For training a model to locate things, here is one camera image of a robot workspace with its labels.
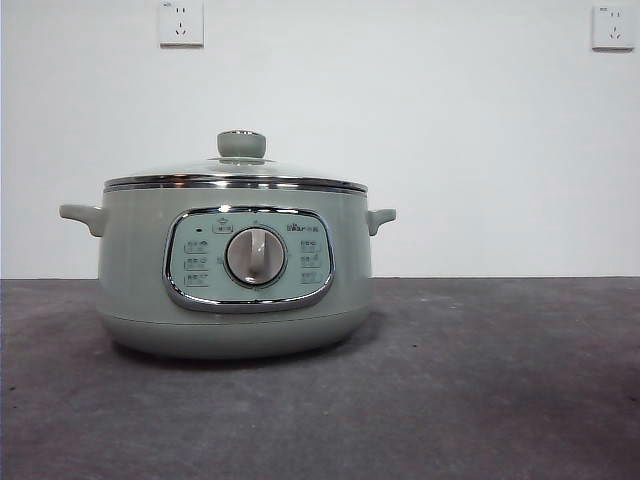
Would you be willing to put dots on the glass lid with green knob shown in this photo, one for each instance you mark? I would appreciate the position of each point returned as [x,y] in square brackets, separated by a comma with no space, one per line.
[241,145]

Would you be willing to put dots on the pale green electric pot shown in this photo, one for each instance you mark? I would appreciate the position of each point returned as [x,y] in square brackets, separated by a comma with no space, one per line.
[135,280]

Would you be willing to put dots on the white wall socket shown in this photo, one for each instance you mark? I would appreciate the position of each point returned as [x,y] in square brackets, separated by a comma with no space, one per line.
[613,27]
[182,22]

